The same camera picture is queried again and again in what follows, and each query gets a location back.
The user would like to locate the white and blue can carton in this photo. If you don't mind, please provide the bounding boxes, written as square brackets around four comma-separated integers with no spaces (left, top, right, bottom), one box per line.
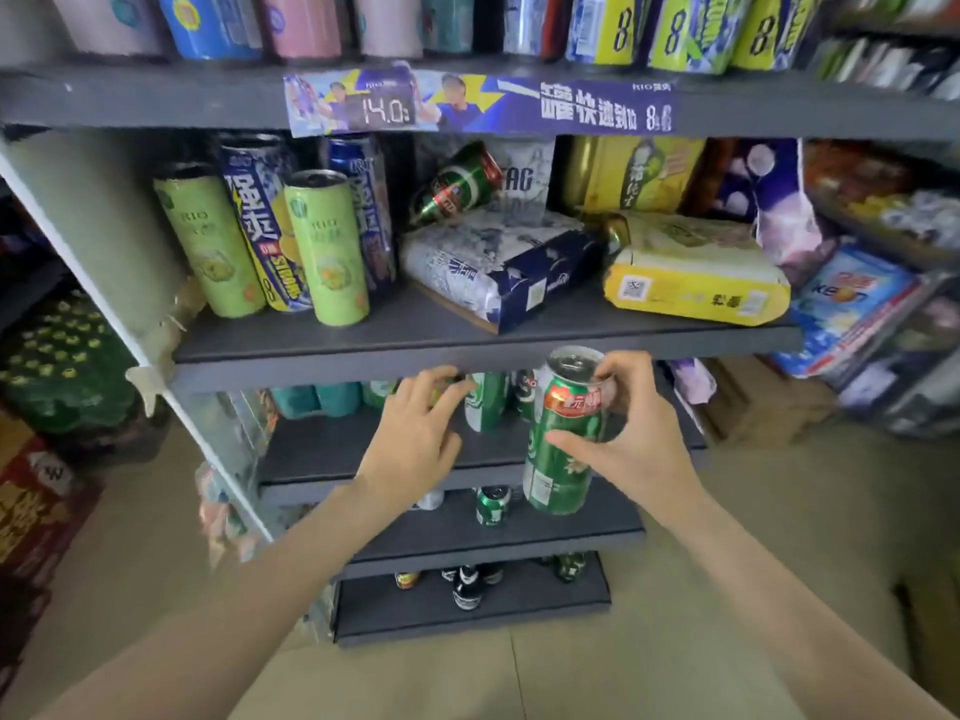
[399,205,601,335]

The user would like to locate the blue and yellow drink can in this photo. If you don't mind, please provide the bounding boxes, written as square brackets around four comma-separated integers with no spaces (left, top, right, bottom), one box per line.
[217,138,313,313]

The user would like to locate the green beer can red label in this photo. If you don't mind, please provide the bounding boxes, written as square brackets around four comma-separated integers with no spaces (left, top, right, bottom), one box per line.
[411,140,505,227]

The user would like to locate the person's left hand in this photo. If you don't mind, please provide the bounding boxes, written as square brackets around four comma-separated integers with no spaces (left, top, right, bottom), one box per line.
[356,365,477,512]

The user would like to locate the pale pink drink can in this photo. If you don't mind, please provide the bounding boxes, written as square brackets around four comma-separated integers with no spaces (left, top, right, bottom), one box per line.
[48,0,170,58]

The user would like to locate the row of packets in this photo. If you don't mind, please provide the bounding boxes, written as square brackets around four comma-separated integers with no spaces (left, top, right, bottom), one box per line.
[813,35,960,102]

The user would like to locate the dark blue drink can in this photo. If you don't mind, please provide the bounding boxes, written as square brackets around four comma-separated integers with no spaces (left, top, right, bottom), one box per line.
[327,134,397,293]

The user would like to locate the blue plastic wrapped pack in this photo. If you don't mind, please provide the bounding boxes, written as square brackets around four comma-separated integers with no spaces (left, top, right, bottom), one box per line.
[771,245,918,380]

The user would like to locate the bright blue drink can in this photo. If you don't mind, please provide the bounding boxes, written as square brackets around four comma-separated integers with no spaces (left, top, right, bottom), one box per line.
[155,0,264,63]

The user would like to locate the tall green beer can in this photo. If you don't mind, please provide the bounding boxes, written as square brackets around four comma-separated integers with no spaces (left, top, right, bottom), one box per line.
[522,345,618,517]

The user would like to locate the yellow green carton box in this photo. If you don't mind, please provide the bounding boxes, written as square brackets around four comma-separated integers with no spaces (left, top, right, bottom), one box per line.
[562,136,707,215]

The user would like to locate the silver blue drink can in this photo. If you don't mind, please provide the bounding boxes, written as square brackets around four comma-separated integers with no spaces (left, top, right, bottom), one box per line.
[502,0,571,59]

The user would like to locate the dark bottle white label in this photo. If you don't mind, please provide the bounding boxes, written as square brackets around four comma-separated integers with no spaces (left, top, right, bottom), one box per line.
[452,565,486,613]

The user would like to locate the person's right forearm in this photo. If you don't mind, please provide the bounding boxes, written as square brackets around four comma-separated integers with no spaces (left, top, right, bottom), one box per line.
[656,487,957,720]

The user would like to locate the person's right hand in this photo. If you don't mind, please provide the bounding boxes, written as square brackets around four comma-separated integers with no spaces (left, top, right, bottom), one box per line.
[545,350,705,522]

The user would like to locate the green white beer can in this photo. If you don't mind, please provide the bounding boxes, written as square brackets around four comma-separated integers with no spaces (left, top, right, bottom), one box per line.
[465,373,513,434]

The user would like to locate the blue shelf edge banner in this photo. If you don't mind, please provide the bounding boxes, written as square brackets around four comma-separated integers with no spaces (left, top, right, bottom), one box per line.
[283,63,678,138]

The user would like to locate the light green drink can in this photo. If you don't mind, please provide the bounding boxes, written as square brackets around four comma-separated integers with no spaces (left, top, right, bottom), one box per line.
[283,169,371,328]
[153,163,266,320]

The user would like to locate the dark grey shelf unit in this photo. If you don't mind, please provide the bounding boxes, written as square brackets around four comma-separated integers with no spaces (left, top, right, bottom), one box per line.
[0,55,960,649]

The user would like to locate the teal drink can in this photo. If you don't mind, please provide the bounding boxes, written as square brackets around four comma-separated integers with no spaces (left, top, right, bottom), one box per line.
[420,0,475,54]

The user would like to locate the green wrapped bottle pack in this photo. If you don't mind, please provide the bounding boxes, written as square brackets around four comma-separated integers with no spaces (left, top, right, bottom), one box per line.
[0,290,141,437]

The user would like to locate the purple white plastic pack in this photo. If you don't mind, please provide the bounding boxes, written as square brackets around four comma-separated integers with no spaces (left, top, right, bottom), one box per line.
[738,138,828,268]

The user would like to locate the red printed carton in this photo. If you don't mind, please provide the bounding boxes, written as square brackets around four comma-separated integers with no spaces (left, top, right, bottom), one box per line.
[0,430,104,593]

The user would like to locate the small green can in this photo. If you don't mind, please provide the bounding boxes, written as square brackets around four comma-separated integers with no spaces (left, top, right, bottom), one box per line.
[476,485,512,527]

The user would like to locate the person's left forearm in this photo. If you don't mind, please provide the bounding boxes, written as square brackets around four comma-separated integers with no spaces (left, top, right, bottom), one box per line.
[30,479,399,720]

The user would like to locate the yellow can carton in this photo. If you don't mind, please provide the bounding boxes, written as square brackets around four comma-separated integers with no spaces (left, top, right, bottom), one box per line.
[602,211,792,328]

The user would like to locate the brown cardboard box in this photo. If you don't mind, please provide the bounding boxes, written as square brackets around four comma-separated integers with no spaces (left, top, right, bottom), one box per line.
[703,357,839,445]

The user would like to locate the white grey carton box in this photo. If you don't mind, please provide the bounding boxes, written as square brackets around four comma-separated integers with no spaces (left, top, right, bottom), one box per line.
[486,138,557,226]

